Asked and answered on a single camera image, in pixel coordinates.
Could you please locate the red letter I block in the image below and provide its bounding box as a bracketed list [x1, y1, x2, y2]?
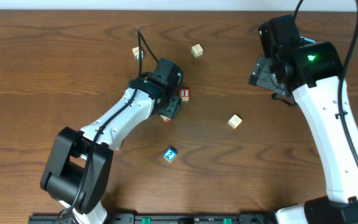
[179, 88, 190, 101]

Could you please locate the blue number 2 block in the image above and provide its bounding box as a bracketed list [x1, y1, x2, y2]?
[163, 147, 177, 162]

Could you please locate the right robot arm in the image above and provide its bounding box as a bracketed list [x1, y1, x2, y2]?
[249, 15, 358, 223]

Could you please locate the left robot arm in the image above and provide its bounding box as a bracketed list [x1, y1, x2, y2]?
[40, 58, 183, 223]

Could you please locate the green-sided wooden block left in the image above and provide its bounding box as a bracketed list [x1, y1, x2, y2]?
[132, 47, 144, 60]

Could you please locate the green-sided wooden block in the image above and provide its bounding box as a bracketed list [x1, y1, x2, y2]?
[191, 44, 203, 58]
[132, 47, 144, 60]

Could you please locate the green-sided wooden block right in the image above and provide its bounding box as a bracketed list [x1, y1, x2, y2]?
[191, 44, 203, 58]

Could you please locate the plain letter B wooden block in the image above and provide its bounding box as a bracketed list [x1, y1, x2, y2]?
[227, 114, 242, 129]

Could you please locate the left black cable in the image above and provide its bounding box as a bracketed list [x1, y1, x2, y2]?
[57, 26, 161, 220]

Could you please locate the black cable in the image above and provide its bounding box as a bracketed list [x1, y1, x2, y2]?
[57, 26, 161, 220]
[270, 0, 358, 203]

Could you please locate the right black cable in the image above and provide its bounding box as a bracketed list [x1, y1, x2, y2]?
[270, 0, 358, 203]

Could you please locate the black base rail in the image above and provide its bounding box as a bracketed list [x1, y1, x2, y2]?
[28, 212, 276, 224]

